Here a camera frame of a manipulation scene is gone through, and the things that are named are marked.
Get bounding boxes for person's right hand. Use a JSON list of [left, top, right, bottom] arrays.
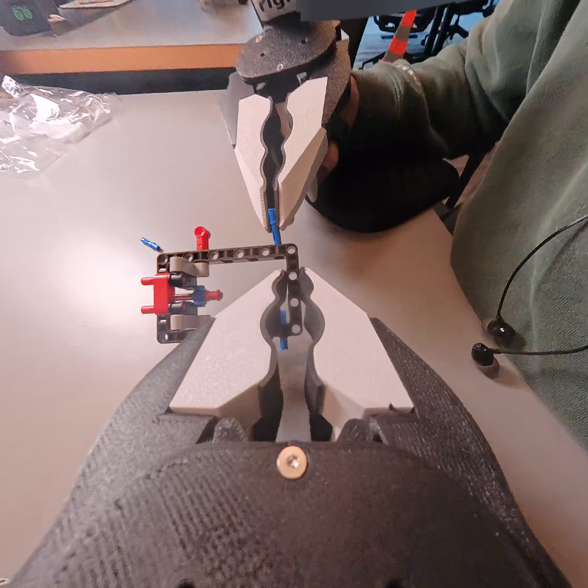
[[316, 76, 360, 189]]

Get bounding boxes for black device green lights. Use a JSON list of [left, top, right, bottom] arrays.
[[0, 0, 58, 36]]

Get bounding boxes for wooden side table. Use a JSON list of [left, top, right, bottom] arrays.
[[0, 0, 262, 96]]

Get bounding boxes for black wired earphones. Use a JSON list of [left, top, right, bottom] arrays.
[[472, 216, 588, 368]]

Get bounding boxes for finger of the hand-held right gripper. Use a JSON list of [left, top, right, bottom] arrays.
[[234, 94, 274, 232], [276, 76, 329, 230]]

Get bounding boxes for black lego frame assembly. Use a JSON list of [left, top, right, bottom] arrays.
[[141, 225, 301, 345]]

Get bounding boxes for clear plastic bag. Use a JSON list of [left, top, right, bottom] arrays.
[[0, 76, 114, 175]]

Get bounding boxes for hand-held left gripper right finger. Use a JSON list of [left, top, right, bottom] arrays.
[[299, 269, 414, 441]]

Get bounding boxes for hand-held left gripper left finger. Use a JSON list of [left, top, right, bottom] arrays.
[[169, 269, 288, 442]]

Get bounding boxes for person's right forearm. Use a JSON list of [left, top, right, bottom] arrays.
[[354, 9, 529, 159]]

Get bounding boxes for orange traffic cone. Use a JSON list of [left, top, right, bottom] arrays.
[[383, 10, 417, 63]]

